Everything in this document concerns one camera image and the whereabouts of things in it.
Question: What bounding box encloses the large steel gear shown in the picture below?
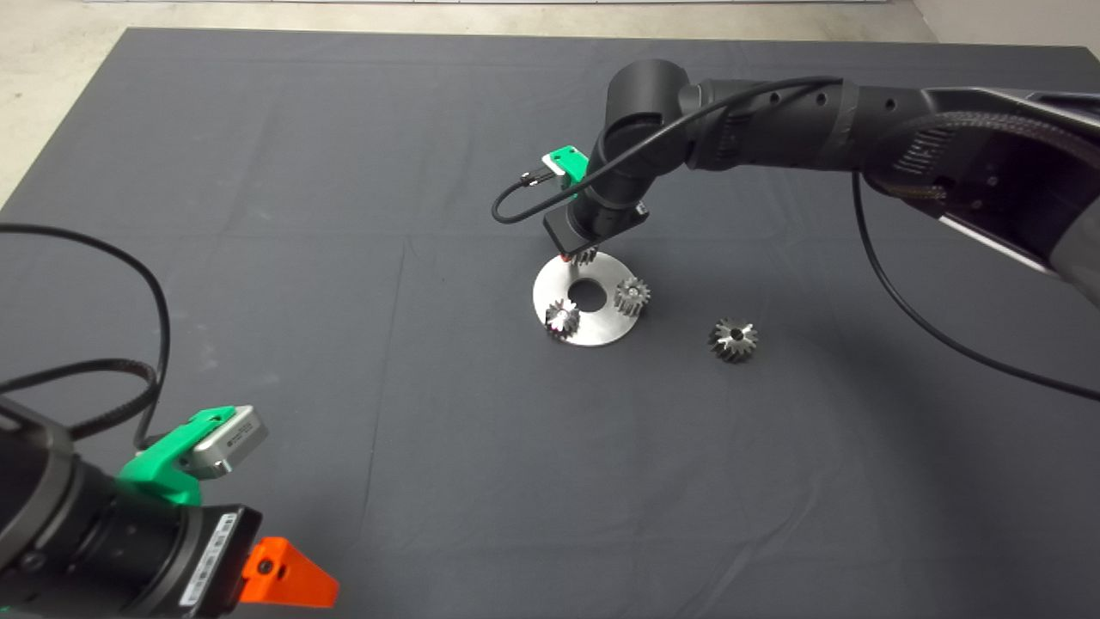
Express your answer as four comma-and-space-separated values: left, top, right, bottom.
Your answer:
707, 316, 759, 364

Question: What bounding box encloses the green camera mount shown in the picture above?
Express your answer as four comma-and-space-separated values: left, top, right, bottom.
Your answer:
541, 145, 590, 188
116, 406, 237, 508

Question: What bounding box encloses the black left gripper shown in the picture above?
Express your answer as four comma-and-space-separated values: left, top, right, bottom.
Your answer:
163, 504, 339, 619

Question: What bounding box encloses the black braided right arm hose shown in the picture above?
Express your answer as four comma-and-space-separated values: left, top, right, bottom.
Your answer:
864, 110, 1100, 207

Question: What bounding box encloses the green left camera mount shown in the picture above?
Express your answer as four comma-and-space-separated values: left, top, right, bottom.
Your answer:
116, 406, 237, 508

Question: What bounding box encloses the green right camera mount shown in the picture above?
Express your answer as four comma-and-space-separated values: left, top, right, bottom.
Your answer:
541, 145, 590, 188

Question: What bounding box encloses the black left camera cable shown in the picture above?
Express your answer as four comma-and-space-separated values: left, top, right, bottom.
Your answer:
0, 224, 171, 452

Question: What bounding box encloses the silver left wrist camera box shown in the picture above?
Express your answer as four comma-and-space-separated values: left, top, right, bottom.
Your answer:
191, 404, 269, 480

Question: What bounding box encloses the black braided left arm hose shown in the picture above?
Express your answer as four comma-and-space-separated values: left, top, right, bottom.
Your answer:
0, 359, 162, 441

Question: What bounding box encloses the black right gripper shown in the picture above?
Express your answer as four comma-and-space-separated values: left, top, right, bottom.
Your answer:
543, 199, 650, 262

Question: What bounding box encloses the dark grey table cloth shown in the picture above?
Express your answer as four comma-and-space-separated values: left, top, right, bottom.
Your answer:
0, 28, 1100, 619

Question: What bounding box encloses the round metal plate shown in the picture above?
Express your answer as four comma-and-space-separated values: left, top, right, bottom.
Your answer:
532, 251, 647, 348

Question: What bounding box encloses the black braided arm hose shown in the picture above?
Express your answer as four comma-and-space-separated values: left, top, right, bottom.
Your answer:
0, 359, 162, 441
864, 110, 1100, 207

